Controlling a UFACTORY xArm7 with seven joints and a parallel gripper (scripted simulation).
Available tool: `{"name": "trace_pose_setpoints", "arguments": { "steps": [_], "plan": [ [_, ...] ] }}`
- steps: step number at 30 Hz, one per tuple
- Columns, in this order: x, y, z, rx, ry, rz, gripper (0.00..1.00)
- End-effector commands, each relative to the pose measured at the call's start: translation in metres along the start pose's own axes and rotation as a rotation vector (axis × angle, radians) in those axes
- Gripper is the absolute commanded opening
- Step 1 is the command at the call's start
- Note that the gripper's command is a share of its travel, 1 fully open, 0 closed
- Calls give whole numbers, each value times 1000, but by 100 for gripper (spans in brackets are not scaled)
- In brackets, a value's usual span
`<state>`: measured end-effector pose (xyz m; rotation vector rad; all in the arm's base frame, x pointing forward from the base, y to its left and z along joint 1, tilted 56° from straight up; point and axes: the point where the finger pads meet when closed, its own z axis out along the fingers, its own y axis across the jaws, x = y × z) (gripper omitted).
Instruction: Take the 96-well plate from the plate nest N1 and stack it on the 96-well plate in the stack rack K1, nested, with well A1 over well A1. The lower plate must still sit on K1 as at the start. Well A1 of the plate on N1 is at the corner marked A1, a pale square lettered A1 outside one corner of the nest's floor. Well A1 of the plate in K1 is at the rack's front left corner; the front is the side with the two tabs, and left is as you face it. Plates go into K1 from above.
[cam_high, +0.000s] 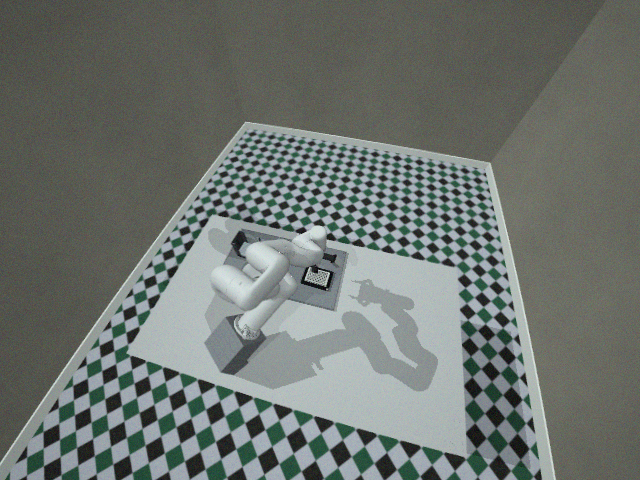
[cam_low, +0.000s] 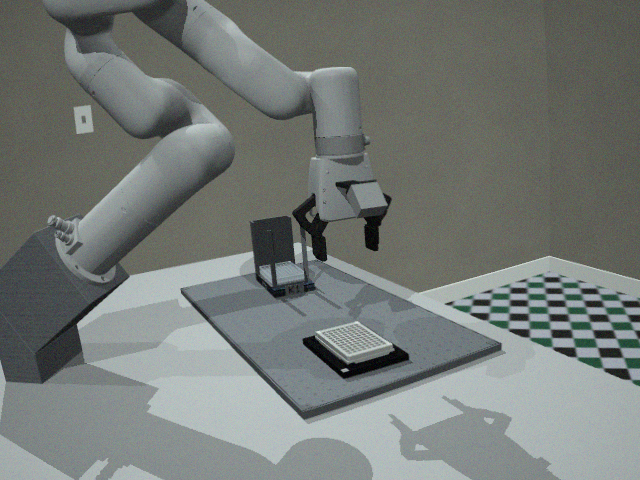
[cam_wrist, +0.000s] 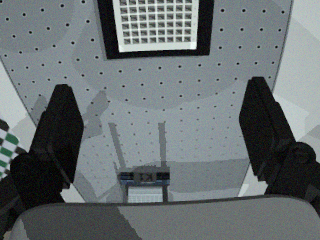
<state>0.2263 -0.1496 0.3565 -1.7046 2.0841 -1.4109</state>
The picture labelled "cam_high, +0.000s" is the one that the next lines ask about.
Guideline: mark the dark grey rack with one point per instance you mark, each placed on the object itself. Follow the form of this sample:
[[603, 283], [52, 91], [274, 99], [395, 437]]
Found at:
[[239, 239]]

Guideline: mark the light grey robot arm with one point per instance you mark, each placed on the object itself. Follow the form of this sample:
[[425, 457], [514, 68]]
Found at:
[[249, 289]]

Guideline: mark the black flat square pad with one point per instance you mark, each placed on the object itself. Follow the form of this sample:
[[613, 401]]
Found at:
[[315, 285]]

